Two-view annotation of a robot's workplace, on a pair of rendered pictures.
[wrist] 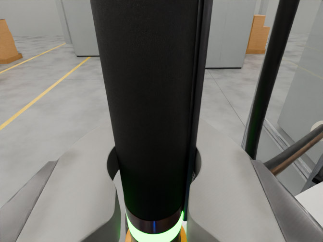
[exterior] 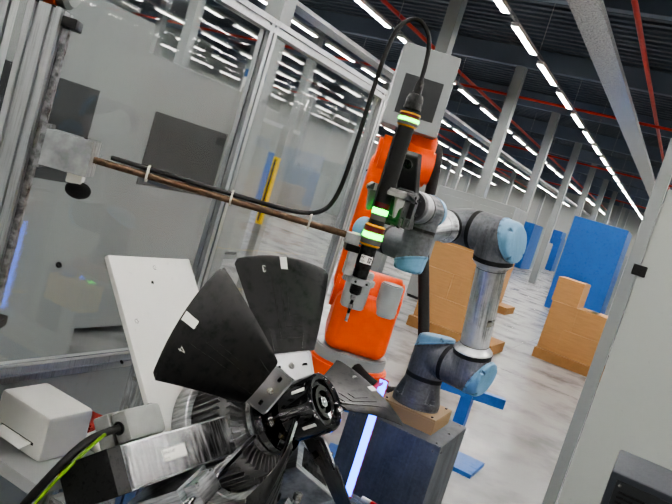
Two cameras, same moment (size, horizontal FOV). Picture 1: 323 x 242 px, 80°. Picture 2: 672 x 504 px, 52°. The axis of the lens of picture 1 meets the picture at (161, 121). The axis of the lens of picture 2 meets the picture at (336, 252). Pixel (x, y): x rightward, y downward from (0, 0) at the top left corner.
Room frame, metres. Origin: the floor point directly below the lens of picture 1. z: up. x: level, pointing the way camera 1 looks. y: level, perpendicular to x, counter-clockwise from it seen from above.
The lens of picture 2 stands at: (1.39, 0.58, 1.65)
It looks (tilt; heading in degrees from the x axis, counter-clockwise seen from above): 6 degrees down; 206
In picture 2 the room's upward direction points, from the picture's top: 17 degrees clockwise
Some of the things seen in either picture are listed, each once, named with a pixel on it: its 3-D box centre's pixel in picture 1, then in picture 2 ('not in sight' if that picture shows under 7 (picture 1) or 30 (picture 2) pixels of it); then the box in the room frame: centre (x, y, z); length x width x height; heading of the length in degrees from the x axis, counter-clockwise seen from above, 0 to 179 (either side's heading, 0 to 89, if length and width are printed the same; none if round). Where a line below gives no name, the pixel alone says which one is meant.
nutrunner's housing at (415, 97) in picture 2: not in sight; (387, 189); (0.07, 0.00, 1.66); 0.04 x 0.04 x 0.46
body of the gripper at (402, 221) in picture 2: not in sight; (401, 206); (-0.04, 0.00, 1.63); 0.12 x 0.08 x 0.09; 0
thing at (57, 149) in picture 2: not in sight; (67, 152); (0.43, -0.51, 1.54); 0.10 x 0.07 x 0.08; 124
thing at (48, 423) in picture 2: not in sight; (37, 421); (0.26, -0.58, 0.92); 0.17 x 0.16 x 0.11; 89
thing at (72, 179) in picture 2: not in sight; (78, 186); (0.40, -0.48, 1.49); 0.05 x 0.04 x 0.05; 124
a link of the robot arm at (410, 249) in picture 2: not in sight; (408, 247); (-0.20, -0.01, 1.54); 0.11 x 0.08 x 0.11; 76
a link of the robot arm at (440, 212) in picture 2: not in sight; (426, 211); (-0.20, 0.01, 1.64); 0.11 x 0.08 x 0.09; 0
